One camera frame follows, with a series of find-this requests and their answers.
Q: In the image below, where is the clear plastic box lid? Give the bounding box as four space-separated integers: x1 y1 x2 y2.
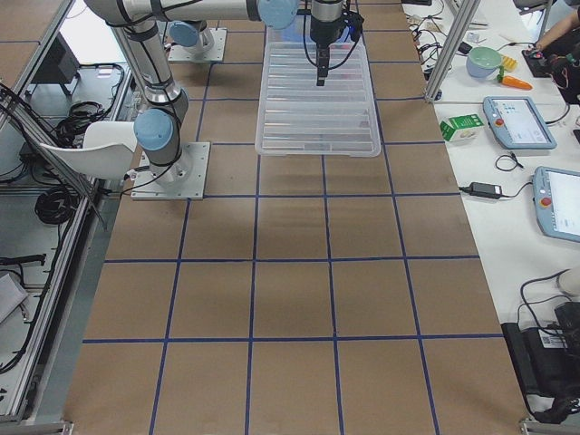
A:
255 42 381 158

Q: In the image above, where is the black power adapter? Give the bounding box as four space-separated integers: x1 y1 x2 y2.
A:
459 181 503 199

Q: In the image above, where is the teach pendant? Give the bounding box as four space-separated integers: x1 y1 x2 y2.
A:
482 96 557 150
532 167 579 242

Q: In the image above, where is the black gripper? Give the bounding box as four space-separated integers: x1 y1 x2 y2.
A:
310 11 364 87

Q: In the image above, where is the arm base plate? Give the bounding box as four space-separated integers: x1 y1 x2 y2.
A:
169 27 227 63
130 142 210 200

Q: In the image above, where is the green bowl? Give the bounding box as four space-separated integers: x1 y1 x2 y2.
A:
466 46 502 78

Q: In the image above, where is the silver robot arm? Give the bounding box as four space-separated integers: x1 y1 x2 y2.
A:
87 1 364 180

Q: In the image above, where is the aluminium frame post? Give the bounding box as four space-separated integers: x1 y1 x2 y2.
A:
424 0 480 103

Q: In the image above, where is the yellow toy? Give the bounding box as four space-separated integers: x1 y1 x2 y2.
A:
501 55 517 73

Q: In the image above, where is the white chair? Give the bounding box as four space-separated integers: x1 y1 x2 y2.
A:
40 121 137 180

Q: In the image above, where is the toy carrot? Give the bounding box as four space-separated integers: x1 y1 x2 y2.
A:
496 66 533 91

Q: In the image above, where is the green white carton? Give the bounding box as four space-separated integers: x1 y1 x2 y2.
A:
440 113 484 142

